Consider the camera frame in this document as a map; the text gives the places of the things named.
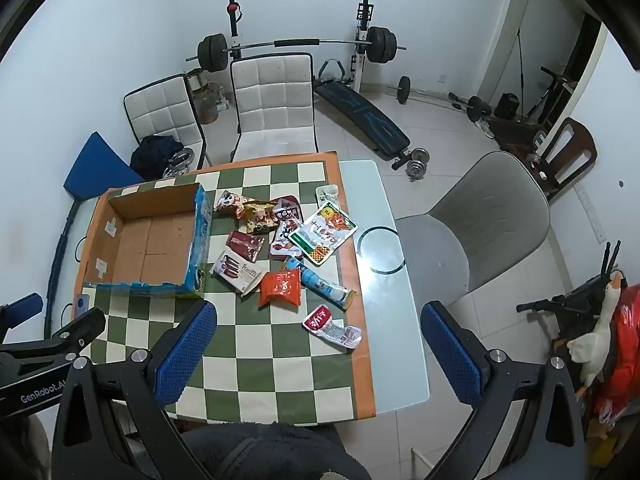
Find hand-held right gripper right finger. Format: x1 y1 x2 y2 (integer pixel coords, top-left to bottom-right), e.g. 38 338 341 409
421 300 589 480

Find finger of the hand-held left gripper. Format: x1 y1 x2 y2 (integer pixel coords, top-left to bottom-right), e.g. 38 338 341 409
0 292 44 332
0 307 107 363

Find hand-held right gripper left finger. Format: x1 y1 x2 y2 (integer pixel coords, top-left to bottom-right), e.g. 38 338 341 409
52 300 219 480

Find cream chocolate cookie packet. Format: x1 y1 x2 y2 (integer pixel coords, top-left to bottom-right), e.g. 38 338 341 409
210 252 269 297

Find cardboard box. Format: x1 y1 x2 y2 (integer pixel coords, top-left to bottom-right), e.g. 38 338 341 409
82 182 212 299

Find orange snack packet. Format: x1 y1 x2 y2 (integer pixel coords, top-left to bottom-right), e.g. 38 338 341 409
257 268 303 309

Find red white snack packet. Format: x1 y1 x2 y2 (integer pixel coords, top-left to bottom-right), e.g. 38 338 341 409
301 305 363 350

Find blue tube snack packet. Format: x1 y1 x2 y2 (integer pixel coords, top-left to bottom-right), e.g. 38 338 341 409
285 256 357 311

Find large green white snack packet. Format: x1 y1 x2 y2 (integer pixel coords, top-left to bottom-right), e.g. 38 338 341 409
287 200 360 266

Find green checkered tablecloth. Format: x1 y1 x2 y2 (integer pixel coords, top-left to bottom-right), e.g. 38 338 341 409
74 150 376 426

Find dark red snack packet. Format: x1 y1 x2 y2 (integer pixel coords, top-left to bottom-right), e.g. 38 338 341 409
226 230 265 264

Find person's dark fleece clothing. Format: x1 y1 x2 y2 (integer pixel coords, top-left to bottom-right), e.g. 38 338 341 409
182 422 374 480

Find grey shell chair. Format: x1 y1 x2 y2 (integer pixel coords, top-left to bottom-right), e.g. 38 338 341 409
395 151 551 309

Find white goose plush toy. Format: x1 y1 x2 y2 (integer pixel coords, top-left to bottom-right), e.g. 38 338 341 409
565 280 629 387

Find white maroon snack packet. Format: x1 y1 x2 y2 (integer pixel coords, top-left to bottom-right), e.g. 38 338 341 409
269 219 301 261

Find cartoon face snack packet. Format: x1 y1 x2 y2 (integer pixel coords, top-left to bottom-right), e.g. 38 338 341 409
214 190 247 219

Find yellow snack packet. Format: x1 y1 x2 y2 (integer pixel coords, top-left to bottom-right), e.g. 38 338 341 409
242 200 279 235

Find red bag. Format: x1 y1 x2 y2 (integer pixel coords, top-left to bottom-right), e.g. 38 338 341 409
597 282 640 427

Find dark clothes pile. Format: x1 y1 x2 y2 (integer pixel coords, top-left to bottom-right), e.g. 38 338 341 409
130 135 184 181

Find chrome weight plates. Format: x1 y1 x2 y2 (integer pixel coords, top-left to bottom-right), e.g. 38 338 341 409
162 147 196 179

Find chrome dumbbell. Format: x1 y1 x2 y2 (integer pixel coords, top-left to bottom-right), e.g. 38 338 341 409
404 147 431 181

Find small clear snack packet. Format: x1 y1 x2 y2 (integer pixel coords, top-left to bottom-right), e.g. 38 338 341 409
315 185 342 209

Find white padded chair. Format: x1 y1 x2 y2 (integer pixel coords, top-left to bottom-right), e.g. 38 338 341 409
124 74 214 171
229 53 320 164

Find brown wooden chair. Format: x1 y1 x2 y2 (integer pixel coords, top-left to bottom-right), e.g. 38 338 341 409
487 116 599 202

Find glass jar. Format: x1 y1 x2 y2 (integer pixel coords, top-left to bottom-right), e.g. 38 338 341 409
192 82 221 124

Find black bag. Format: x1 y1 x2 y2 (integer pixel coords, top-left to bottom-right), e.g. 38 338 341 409
494 92 521 119

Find black sit-up bench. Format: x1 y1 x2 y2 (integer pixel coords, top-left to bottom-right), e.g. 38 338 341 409
312 60 412 162

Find curl bar with plates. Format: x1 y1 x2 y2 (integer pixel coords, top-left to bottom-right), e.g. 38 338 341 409
387 76 494 122

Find black kick scooter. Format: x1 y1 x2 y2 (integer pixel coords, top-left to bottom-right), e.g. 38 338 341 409
524 65 577 127

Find black plate barbell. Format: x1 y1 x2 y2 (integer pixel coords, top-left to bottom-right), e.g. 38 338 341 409
197 26 399 74

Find black corrugated cable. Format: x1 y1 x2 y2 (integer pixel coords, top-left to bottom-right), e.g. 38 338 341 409
44 195 81 337

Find black metal frame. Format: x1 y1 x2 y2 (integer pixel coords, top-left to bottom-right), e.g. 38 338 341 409
516 241 624 357

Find black round ring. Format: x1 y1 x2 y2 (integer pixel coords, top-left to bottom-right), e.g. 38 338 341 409
358 226 406 275

